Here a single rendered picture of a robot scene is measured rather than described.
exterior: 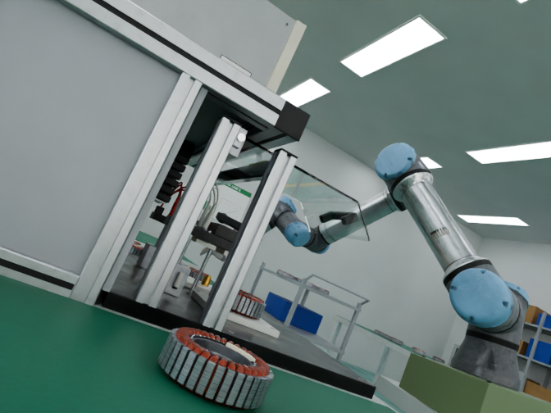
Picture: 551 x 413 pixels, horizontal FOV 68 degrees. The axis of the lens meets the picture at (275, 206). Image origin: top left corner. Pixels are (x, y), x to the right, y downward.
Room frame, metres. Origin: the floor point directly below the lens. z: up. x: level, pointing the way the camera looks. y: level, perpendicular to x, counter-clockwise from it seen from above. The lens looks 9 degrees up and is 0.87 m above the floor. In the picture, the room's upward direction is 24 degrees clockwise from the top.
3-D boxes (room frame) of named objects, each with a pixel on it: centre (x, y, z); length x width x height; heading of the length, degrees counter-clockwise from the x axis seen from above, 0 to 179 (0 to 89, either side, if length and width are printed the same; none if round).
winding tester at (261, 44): (0.84, 0.34, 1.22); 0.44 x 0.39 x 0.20; 22
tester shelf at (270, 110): (0.83, 0.34, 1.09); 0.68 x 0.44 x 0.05; 22
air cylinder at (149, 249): (1.01, 0.22, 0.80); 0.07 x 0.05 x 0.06; 22
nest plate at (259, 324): (0.83, -0.01, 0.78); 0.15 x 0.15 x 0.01; 22
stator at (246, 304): (0.83, -0.01, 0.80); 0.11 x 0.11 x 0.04
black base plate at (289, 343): (0.94, 0.05, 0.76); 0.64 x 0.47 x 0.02; 22
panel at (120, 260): (0.85, 0.28, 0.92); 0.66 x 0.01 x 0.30; 22
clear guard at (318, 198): (0.83, 0.00, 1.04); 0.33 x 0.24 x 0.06; 112
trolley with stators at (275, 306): (3.68, -0.55, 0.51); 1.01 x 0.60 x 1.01; 22
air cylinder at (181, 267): (0.78, 0.13, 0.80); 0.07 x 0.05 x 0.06; 22
